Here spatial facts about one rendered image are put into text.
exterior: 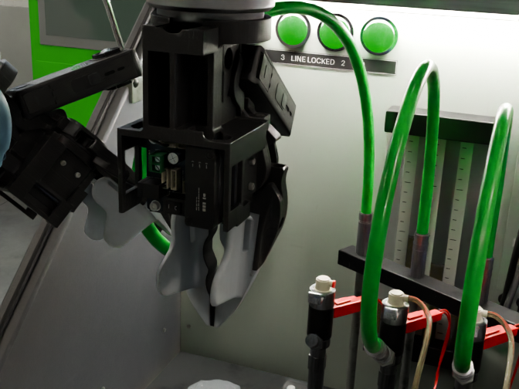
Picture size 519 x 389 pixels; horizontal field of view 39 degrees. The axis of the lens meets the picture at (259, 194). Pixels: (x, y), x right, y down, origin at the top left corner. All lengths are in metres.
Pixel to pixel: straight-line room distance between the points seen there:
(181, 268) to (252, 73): 0.14
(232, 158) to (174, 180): 0.05
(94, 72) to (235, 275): 0.25
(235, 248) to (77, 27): 3.24
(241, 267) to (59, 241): 0.44
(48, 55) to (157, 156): 3.39
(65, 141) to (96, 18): 2.99
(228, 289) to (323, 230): 0.63
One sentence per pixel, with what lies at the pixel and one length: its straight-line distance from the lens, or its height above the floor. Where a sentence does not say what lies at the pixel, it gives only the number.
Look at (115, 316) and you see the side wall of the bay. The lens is 1.06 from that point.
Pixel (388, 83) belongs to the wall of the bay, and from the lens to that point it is 1.02.
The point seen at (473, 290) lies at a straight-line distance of 0.62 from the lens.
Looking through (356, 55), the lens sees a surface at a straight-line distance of 0.89.
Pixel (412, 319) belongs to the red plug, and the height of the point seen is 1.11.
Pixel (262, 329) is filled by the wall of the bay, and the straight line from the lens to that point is 1.20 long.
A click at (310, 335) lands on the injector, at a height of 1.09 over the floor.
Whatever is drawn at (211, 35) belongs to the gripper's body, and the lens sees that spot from 0.41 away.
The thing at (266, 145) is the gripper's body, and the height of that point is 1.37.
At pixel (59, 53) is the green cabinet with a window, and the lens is 3.77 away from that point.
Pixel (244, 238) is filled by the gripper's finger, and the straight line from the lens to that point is 0.48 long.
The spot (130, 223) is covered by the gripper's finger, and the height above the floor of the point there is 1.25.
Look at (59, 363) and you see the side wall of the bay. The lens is 0.96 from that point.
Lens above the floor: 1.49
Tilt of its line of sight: 19 degrees down
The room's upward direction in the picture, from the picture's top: 2 degrees clockwise
